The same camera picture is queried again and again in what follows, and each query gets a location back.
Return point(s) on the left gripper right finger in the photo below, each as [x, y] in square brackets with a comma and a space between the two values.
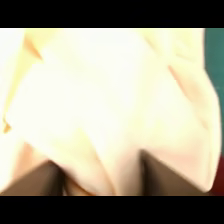
[165, 178]

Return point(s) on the cream garment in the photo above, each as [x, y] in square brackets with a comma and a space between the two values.
[110, 100]

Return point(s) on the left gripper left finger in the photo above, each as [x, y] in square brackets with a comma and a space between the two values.
[36, 181]

